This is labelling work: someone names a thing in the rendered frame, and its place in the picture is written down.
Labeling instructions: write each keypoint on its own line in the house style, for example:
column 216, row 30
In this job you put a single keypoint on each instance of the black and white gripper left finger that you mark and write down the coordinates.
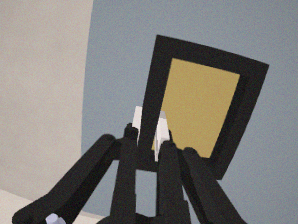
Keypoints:
column 63, row 203

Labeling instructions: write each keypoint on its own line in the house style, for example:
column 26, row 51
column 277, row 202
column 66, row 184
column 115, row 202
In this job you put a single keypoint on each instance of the black picture frame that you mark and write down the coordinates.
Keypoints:
column 206, row 108

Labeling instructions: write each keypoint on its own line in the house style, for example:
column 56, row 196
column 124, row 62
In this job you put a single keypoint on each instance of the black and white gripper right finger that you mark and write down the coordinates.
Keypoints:
column 210, row 203

